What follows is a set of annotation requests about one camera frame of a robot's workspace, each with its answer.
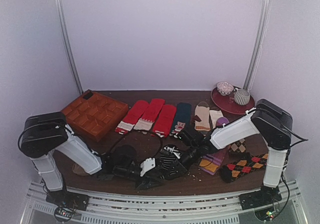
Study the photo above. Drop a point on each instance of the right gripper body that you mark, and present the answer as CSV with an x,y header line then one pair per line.
x,y
173,168

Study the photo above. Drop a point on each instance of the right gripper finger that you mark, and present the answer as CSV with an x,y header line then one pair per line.
x,y
166,163
177,169

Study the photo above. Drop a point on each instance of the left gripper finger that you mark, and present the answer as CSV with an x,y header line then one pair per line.
x,y
147,182
160,171

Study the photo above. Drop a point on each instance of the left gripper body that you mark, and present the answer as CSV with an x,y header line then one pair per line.
x,y
121,172

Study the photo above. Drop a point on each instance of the black white striped sock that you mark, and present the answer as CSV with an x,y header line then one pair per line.
x,y
168,155

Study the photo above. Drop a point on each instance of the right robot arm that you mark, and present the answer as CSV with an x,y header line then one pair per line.
x,y
273,123

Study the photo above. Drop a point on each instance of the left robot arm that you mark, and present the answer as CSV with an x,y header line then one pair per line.
x,y
46,133

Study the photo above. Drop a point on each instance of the purple yellow sock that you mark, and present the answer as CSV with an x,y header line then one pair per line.
x,y
210,163

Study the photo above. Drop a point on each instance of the red sock right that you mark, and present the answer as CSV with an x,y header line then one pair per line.
x,y
164,122

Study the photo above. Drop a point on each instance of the red sock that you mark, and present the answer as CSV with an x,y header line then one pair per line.
x,y
149,117
132,117
164,122

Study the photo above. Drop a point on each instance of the dark green reindeer sock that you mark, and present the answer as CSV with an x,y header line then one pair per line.
x,y
182,118

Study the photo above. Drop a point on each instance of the tan sock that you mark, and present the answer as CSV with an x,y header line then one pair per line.
x,y
78,170

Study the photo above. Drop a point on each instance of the purple magenta sock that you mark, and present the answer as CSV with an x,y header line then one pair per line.
x,y
222,121

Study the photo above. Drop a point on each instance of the red sock middle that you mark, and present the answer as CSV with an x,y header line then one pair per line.
x,y
149,117

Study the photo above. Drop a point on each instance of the beige striped sock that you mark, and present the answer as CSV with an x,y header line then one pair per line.
x,y
202,117

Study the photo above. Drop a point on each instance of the cream short sock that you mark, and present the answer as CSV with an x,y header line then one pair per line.
x,y
215,114

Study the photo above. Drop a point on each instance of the red sock left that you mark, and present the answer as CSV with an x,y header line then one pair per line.
x,y
132,117

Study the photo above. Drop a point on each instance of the brown argyle sock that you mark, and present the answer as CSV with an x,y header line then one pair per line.
x,y
238,148

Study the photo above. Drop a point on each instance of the orange divided organizer tray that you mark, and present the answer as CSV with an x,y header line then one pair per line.
x,y
93,115

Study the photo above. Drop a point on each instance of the black orange argyle sock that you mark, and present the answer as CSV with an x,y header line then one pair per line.
x,y
247,164

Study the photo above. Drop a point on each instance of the dark red plate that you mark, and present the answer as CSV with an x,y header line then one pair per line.
x,y
228,104

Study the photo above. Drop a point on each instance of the patterned white bowl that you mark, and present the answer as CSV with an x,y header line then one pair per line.
x,y
224,88

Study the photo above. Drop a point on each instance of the striped grey cup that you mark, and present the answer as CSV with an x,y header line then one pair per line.
x,y
241,96

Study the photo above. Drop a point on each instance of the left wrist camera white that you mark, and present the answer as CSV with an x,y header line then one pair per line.
x,y
147,165

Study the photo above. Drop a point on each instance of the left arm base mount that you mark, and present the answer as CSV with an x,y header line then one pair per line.
x,y
67,203

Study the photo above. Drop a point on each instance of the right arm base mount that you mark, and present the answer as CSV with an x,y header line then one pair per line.
x,y
262,201

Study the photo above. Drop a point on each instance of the right aluminium frame post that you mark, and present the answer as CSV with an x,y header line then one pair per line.
x,y
257,50

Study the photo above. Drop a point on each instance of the aluminium frame post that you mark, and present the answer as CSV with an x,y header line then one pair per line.
x,y
67,45
257,50

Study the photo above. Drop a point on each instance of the left aluminium frame post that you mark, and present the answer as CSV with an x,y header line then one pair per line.
x,y
67,45

